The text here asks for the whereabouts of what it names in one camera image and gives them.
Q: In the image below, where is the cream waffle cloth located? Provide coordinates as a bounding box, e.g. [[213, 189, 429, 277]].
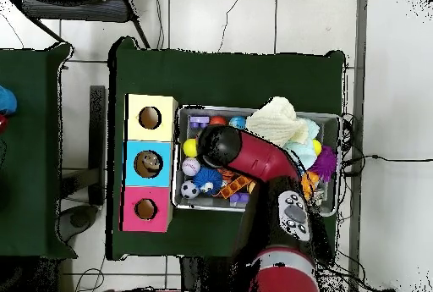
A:
[[245, 96, 310, 148]]

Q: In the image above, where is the mint green waffle cloth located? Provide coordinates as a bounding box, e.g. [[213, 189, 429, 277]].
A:
[[283, 118, 321, 171]]

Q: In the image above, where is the wooden box with three holes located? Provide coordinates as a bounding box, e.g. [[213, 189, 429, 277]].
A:
[[119, 93, 179, 234]]

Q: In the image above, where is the white baseball with red stitching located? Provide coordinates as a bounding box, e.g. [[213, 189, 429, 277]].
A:
[[181, 157, 201, 177]]

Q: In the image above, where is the dark green side table cloth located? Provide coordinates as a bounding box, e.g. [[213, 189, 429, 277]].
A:
[[0, 42, 78, 260]]

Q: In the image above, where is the purple spiky toy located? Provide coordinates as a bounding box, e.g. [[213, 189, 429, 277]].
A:
[[309, 145, 339, 184]]

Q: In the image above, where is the blue spiky ball toy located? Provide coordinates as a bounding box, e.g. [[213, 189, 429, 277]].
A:
[[192, 167, 223, 194]]

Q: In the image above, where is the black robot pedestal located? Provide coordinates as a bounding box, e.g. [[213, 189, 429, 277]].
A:
[[180, 256, 238, 292]]

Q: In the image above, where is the black floor cable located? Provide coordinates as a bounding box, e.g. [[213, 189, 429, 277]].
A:
[[341, 154, 433, 171]]

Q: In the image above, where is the blue plastic cup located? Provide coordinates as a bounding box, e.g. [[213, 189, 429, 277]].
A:
[[0, 85, 18, 116]]

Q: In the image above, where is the black chair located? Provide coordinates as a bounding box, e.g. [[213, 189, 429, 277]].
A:
[[6, 0, 151, 49]]

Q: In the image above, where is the shallow mesh metal bin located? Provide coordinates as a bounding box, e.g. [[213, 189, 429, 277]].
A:
[[172, 104, 343, 218]]

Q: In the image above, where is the long orange block with holes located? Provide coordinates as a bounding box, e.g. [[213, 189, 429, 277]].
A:
[[217, 174, 255, 200]]

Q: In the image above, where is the orange plastic building block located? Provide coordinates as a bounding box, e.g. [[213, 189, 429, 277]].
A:
[[299, 170, 321, 201]]

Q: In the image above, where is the black flat panel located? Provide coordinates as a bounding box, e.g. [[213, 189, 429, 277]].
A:
[[88, 85, 107, 207]]

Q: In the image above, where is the large yellow ball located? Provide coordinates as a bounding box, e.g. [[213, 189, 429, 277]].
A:
[[183, 138, 200, 158]]

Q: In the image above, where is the black and white soccer ball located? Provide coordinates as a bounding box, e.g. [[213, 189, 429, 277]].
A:
[[179, 180, 200, 201]]

